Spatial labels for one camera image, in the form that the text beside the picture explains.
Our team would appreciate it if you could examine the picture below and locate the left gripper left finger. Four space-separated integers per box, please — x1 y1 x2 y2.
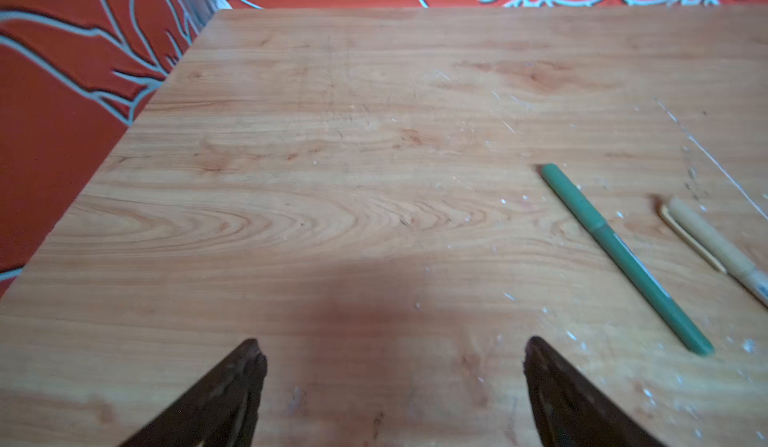
122 338 268 446

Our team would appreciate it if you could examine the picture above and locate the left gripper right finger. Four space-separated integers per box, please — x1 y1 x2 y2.
523 336 662 447

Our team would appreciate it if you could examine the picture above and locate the dark green pen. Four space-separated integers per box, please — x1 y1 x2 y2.
590 224 715 357

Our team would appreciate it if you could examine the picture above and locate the beige pen cap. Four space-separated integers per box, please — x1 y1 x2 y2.
659 197 757 275

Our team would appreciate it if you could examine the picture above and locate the dark green pen cap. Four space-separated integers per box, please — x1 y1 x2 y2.
540 164 607 233

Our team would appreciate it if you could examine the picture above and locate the beige pen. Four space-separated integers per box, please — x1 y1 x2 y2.
736 267 768 307

